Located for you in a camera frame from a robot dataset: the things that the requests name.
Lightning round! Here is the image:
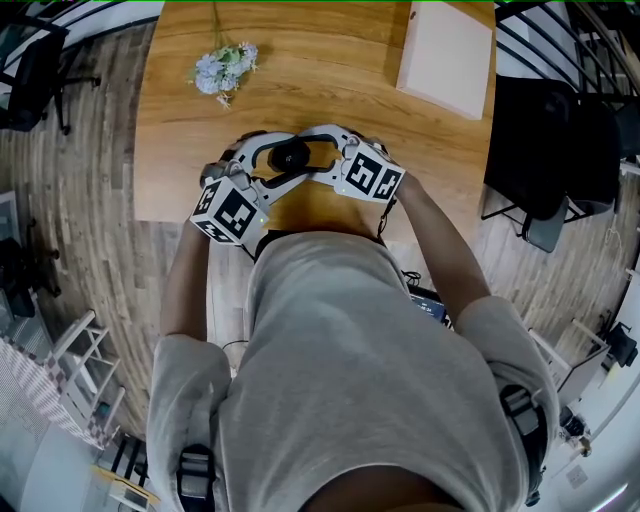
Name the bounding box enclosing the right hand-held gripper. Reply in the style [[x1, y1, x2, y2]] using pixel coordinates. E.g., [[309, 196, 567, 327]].
[[297, 123, 407, 206]]

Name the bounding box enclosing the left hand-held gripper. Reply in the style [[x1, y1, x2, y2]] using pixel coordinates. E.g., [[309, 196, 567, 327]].
[[188, 130, 315, 248]]

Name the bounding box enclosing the black zippered pouch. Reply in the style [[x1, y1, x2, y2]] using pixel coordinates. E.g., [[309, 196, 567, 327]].
[[267, 137, 314, 171]]

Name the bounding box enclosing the person's left forearm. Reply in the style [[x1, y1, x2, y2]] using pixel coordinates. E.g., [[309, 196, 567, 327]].
[[160, 219, 211, 341]]

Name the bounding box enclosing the person's right forearm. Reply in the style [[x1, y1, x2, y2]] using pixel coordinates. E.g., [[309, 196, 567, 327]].
[[394, 174, 491, 321]]

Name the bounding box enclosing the pale blue flower bouquet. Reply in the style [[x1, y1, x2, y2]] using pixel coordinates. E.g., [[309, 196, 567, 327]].
[[187, 0, 261, 112]]

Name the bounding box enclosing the white flat box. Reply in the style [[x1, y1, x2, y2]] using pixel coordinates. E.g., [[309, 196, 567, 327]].
[[395, 0, 495, 121]]

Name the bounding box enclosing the person's white t-shirt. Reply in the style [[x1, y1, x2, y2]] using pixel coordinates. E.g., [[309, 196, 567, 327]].
[[146, 230, 562, 512]]

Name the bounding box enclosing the black chair grey seat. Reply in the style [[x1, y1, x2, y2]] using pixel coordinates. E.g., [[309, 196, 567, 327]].
[[480, 74, 625, 254]]

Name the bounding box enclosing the white metal rack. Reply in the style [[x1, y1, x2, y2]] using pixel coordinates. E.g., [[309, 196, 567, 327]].
[[49, 309, 126, 436]]

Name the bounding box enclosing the black office chair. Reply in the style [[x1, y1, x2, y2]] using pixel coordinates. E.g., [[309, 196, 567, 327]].
[[0, 22, 103, 136]]

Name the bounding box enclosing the black floor stand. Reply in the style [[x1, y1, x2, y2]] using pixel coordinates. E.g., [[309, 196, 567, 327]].
[[0, 217, 62, 321]]

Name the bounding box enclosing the black railing wooden handrail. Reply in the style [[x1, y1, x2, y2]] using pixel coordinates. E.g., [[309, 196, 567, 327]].
[[494, 0, 640, 101]]

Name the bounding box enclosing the black slatted rack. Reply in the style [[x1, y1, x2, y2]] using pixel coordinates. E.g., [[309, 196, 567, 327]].
[[107, 434, 151, 489]]

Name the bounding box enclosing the pink white checkered cloth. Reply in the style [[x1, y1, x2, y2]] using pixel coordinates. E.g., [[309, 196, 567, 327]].
[[0, 324, 119, 451]]

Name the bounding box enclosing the black device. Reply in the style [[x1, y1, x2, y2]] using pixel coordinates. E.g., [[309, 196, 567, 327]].
[[604, 322, 640, 370]]

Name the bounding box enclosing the wooden tray white device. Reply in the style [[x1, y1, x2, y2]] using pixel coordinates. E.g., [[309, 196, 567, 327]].
[[89, 463, 162, 510]]

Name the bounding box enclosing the grey black harness strap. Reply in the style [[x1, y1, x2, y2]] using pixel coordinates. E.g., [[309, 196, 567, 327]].
[[499, 383, 549, 506], [175, 443, 217, 512]]

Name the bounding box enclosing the white table frame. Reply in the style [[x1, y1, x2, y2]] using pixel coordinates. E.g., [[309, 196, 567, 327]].
[[528, 319, 611, 401]]

